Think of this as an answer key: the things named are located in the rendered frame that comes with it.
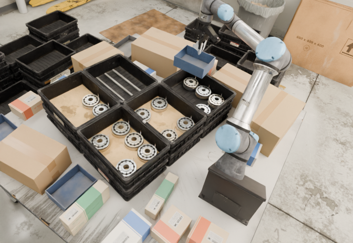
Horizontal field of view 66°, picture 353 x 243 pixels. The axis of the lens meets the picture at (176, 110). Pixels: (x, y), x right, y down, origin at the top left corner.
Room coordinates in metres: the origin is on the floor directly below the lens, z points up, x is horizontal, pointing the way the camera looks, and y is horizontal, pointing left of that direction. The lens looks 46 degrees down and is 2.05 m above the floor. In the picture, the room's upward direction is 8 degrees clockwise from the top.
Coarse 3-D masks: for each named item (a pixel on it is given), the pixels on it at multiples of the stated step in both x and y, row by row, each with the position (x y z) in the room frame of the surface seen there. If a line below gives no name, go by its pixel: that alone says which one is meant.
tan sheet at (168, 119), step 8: (144, 104) 1.18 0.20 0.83; (168, 104) 1.21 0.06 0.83; (152, 112) 1.12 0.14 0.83; (160, 112) 1.13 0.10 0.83; (168, 112) 1.14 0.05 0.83; (176, 112) 1.15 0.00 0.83; (152, 120) 1.06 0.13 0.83; (160, 120) 1.07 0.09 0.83; (168, 120) 1.08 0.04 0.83; (176, 120) 1.09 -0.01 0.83; (160, 128) 1.01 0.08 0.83; (168, 128) 1.02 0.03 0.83; (176, 128) 1.03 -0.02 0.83
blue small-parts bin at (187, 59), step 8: (184, 48) 1.42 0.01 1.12; (192, 48) 1.43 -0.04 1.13; (176, 56) 1.34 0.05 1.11; (184, 56) 1.42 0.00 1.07; (192, 56) 1.42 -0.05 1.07; (200, 56) 1.40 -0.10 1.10; (208, 56) 1.38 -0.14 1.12; (176, 64) 1.31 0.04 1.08; (184, 64) 1.28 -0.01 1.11; (192, 64) 1.26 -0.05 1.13; (200, 64) 1.36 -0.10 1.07; (208, 64) 1.28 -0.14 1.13; (192, 72) 1.26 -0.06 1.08; (200, 72) 1.24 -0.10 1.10
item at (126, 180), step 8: (128, 112) 1.01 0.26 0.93; (96, 120) 0.92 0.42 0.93; (80, 128) 0.85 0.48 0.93; (80, 136) 0.80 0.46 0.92; (160, 136) 0.87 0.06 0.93; (88, 144) 0.76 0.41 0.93; (168, 144) 0.83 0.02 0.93; (96, 152) 0.72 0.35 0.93; (160, 152) 0.78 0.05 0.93; (104, 160) 0.68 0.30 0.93; (152, 160) 0.72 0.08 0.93; (112, 168) 0.65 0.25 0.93; (144, 168) 0.68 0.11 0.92; (120, 176) 0.61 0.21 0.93; (128, 176) 0.62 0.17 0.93
